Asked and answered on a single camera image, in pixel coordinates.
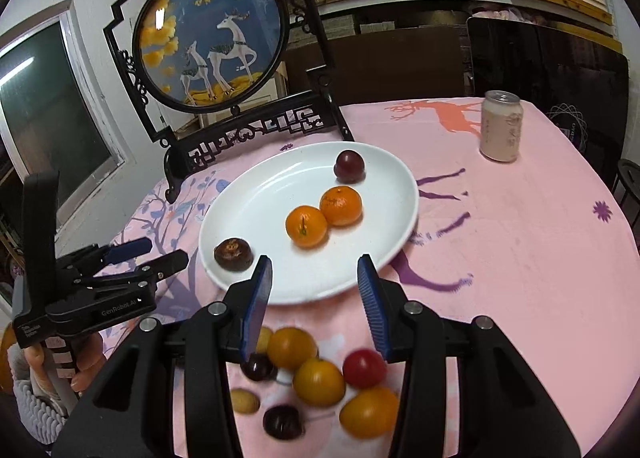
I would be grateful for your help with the round deer painting screen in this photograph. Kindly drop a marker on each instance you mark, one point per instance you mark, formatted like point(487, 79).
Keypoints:
point(210, 28)

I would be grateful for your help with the person's left hand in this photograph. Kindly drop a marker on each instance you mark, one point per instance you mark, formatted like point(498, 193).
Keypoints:
point(90, 355)

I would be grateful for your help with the white ribbed object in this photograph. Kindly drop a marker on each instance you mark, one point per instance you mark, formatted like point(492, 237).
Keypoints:
point(40, 413)

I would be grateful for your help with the dark cherry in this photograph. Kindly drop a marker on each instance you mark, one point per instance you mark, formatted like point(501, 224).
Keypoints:
point(260, 369)
point(283, 422)

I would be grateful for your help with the brown water chestnut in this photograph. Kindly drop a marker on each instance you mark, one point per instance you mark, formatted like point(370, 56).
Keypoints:
point(233, 254)

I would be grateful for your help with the red plum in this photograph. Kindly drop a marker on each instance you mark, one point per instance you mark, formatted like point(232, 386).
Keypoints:
point(364, 368)

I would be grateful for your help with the tan longan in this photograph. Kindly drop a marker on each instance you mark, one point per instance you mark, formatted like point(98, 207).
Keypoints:
point(244, 400)
point(265, 339)

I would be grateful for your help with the orange mandarin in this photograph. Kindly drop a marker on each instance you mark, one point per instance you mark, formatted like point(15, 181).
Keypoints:
point(341, 205)
point(306, 226)

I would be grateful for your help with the white oval plate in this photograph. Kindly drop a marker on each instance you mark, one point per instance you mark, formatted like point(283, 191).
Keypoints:
point(260, 198)

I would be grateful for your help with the pink folded cloth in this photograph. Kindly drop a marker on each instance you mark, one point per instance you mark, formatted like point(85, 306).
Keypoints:
point(505, 14)

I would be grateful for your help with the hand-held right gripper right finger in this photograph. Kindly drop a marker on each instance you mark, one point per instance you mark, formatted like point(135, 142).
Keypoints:
point(372, 298)

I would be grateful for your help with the white framed window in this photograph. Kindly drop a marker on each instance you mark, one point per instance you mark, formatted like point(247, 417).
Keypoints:
point(45, 103)

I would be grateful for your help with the pale pink drink can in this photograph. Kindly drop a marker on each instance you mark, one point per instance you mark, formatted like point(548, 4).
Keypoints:
point(500, 133)

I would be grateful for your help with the black round stool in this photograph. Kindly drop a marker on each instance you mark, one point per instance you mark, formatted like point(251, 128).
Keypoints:
point(627, 183)

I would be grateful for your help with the yellow plum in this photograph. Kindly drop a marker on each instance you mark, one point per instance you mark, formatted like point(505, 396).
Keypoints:
point(369, 412)
point(292, 348)
point(319, 380)

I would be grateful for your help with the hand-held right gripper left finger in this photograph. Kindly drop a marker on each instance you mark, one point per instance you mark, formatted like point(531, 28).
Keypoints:
point(257, 298)

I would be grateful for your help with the pink printed tablecloth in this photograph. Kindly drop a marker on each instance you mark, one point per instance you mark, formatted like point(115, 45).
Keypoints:
point(500, 238)

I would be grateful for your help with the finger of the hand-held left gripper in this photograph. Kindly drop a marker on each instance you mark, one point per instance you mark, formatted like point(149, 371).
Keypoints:
point(165, 263)
point(130, 249)

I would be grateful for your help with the brown wooden board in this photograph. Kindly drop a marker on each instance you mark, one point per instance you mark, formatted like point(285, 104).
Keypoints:
point(390, 63)

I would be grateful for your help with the dark purple plum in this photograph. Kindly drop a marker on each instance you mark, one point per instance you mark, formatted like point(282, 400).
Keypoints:
point(349, 166)

